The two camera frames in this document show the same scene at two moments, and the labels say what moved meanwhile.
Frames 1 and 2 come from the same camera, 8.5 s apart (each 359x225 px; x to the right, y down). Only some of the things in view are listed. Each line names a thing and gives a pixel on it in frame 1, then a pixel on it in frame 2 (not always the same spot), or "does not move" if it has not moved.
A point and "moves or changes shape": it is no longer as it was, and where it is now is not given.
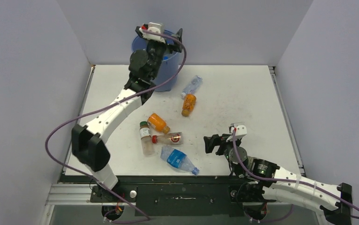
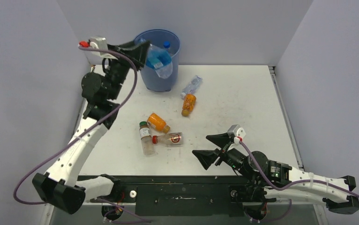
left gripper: [167, 47] to [137, 52]
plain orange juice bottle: [158, 123] does not move
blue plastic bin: [168, 68] does not move
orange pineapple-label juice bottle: [189, 104] does not move
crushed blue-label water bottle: [178, 159] moves or changes shape
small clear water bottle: [190, 88] does not move
